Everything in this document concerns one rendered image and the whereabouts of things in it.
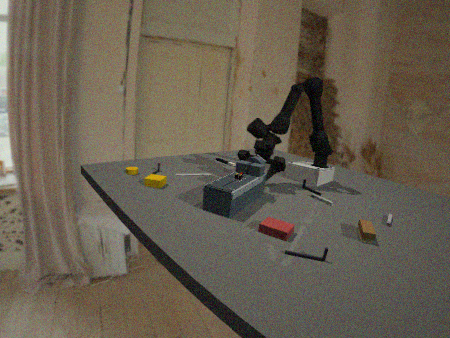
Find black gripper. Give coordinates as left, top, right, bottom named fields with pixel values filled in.
left=237, top=150, right=286, bottom=181

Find red rectangular block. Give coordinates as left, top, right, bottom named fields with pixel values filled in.
left=258, top=217, right=295, bottom=241

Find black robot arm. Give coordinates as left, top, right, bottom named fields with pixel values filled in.
left=247, top=77, right=333, bottom=168

